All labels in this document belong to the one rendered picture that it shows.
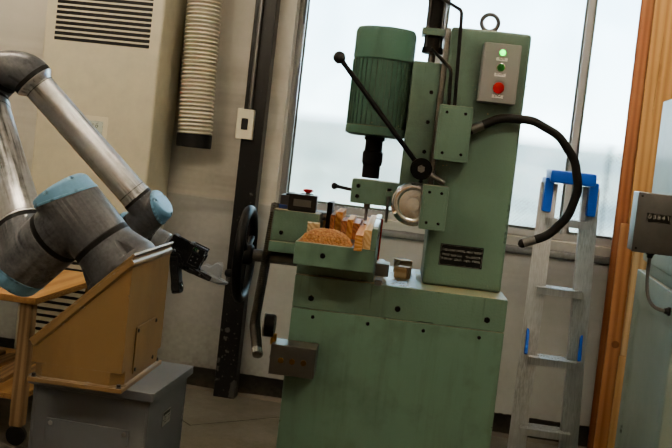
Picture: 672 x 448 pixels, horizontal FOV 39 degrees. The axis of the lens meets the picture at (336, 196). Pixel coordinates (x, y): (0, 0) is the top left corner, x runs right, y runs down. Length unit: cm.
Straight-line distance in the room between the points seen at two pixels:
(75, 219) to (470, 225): 107
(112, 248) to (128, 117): 182
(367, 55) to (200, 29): 154
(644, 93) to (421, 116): 152
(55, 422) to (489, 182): 129
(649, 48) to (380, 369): 199
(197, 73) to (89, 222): 188
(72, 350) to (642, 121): 255
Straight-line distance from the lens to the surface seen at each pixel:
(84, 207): 233
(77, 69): 418
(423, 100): 270
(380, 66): 269
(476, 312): 259
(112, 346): 221
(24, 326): 346
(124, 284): 218
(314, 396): 264
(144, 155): 406
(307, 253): 247
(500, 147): 267
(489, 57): 262
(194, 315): 435
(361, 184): 273
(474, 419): 265
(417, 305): 258
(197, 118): 411
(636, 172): 399
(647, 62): 405
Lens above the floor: 116
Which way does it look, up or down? 3 degrees down
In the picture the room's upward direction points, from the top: 7 degrees clockwise
